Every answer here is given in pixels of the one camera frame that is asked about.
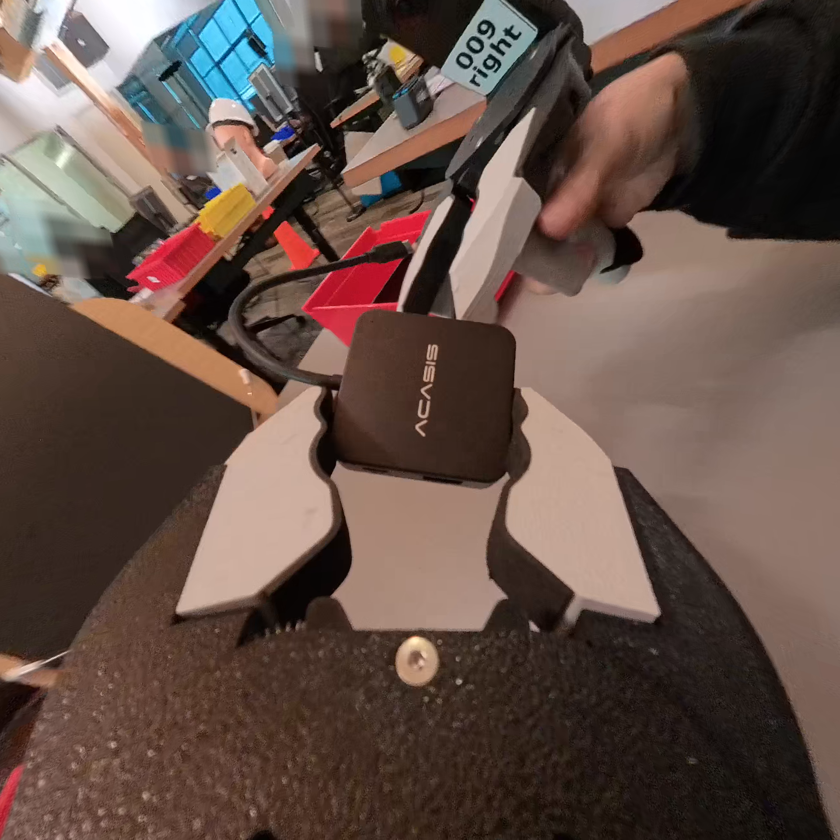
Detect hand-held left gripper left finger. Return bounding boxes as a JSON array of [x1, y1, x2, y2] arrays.
[[174, 386, 352, 621]]

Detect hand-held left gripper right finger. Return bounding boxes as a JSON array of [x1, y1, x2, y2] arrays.
[[487, 386, 662, 631]]

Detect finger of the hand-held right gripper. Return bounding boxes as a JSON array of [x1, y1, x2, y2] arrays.
[[448, 107, 544, 324], [398, 194, 475, 316]]

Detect red bin with cables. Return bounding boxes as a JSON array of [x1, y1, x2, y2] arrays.
[[302, 210, 522, 349]]

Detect black square hub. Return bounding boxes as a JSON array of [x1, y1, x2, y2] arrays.
[[331, 310, 517, 490]]

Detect black hub cable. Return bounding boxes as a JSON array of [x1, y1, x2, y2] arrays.
[[227, 241, 414, 388]]

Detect red ridged bin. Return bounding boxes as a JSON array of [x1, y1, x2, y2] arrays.
[[0, 763, 27, 840]]

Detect person's right forearm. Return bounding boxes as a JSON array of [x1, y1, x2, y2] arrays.
[[650, 0, 840, 240]]

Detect grey desk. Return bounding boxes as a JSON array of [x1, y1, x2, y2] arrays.
[[279, 209, 840, 840]]

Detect person's right hand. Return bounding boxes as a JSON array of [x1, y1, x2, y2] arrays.
[[533, 52, 697, 242]]

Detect blue bin under table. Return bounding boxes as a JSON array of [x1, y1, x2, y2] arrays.
[[357, 171, 401, 207]]

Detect grey-top table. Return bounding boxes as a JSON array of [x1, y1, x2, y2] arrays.
[[340, 62, 506, 191]]

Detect orange traffic cone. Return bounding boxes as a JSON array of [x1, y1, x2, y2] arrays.
[[271, 220, 321, 270]]

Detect black and blue box device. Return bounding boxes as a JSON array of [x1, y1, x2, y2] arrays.
[[392, 77, 435, 130]]

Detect long wooden-edged table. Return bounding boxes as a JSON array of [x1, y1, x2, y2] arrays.
[[128, 143, 324, 324]]

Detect black display panel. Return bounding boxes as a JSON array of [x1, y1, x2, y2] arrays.
[[0, 272, 257, 664]]

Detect wooden panel support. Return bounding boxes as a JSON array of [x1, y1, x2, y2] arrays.
[[69, 297, 280, 421]]

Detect yellow storage bins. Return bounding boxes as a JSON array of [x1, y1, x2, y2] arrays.
[[196, 182, 258, 238]]

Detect pink mannequin head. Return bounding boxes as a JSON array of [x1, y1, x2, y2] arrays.
[[217, 125, 280, 178]]

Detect red storage bins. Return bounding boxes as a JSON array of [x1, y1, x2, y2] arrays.
[[126, 225, 219, 294]]

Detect white hard hat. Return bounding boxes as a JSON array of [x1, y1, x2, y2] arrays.
[[207, 97, 258, 130]]

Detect blue glass window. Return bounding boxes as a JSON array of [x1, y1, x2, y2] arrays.
[[117, 0, 290, 129]]

